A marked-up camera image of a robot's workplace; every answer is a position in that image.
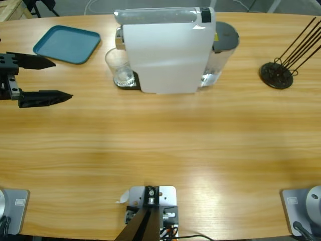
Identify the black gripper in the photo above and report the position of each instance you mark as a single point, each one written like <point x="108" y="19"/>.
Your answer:
<point x="8" y="61"/>

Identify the clear glass cup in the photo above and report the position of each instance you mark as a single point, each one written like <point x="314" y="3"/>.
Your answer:
<point x="120" y="70"/>

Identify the white capsule coffee machine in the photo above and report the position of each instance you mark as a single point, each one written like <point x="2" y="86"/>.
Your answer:
<point x="165" y="55"/>

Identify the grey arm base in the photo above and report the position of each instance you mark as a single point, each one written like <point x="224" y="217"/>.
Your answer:
<point x="301" y="208"/>
<point x="15" y="211"/>

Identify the teal plastic tray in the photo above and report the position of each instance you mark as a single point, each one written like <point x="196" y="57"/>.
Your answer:
<point x="67" y="45"/>

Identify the wooden crate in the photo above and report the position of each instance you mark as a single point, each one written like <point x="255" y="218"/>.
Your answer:
<point x="15" y="10"/>

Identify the white paper tab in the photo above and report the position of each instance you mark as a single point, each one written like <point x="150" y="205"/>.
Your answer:
<point x="123" y="197"/>

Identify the black capsule holder with rods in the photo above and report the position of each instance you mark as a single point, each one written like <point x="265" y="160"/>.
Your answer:
<point x="276" y="77"/>

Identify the grey metal pole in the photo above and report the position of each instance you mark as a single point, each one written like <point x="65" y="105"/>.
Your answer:
<point x="274" y="5"/>

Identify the black chair frame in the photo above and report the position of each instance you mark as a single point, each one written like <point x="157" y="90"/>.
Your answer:
<point x="45" y="7"/>

